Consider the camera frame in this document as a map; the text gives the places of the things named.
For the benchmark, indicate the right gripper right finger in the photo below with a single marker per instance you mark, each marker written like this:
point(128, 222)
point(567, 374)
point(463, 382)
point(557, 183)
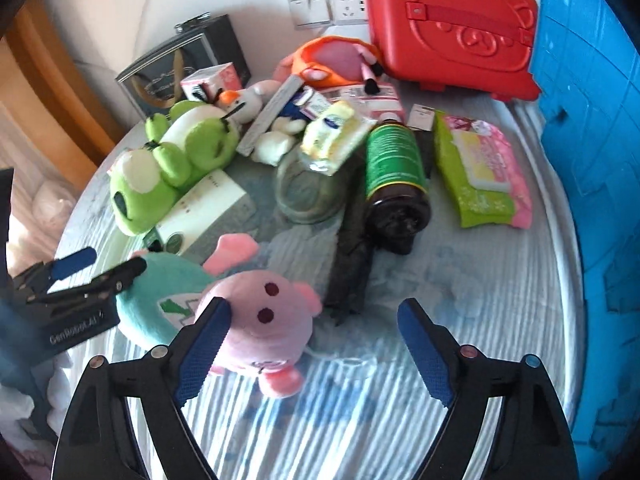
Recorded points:
point(532, 439)

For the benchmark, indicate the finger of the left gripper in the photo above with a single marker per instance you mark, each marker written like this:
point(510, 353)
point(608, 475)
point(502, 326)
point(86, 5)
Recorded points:
point(114, 280)
point(60, 269)

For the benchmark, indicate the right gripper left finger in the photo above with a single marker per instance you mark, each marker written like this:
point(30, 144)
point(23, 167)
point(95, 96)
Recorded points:
point(98, 441)

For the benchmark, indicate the pink pig plush teal dress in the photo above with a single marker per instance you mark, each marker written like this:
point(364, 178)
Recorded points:
point(165, 296)

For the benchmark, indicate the white rectangular box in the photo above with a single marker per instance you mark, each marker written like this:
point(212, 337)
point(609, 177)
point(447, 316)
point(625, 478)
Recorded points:
point(213, 207)

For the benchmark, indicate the yellow tissue packet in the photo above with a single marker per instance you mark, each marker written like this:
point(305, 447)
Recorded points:
point(334, 135)

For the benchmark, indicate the brown bottle green label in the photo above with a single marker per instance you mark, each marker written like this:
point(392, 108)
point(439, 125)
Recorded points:
point(397, 204)

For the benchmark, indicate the small pink pig plush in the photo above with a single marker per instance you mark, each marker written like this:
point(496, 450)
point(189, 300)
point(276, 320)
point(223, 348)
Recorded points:
point(271, 323)

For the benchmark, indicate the green frog plush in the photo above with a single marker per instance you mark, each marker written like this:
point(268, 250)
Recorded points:
point(189, 143)

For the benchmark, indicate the clear glass jar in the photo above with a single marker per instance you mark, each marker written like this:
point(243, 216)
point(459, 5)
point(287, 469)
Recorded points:
point(307, 196)

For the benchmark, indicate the white snowman plush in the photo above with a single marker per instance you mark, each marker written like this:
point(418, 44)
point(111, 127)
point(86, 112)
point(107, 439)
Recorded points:
point(244, 105)

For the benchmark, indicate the long white flat box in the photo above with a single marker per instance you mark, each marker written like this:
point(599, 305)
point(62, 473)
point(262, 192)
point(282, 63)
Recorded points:
point(269, 114)

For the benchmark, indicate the small pink white box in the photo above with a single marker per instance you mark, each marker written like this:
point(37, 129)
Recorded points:
point(204, 84)

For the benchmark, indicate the black folded umbrella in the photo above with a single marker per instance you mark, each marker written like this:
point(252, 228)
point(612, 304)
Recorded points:
point(352, 260)

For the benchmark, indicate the black gift bag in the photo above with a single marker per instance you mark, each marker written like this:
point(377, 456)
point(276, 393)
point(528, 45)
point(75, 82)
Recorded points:
point(152, 83)

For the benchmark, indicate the green pink wet wipes pack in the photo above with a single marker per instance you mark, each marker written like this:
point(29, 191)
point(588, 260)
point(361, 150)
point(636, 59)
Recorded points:
point(481, 173)

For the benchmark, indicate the pink white medicine box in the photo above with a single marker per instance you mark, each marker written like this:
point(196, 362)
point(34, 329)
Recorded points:
point(385, 104)

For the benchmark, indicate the orange pink plush pouch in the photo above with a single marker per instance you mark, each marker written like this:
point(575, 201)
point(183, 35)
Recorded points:
point(334, 61)

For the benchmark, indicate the blue plastic storage crate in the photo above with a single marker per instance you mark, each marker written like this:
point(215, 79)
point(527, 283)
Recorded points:
point(587, 69)

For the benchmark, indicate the red plastic toy suitcase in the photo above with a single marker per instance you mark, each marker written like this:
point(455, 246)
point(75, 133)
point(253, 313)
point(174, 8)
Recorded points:
point(484, 45)

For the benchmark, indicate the white wall socket panel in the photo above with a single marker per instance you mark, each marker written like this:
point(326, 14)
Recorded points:
point(324, 13)

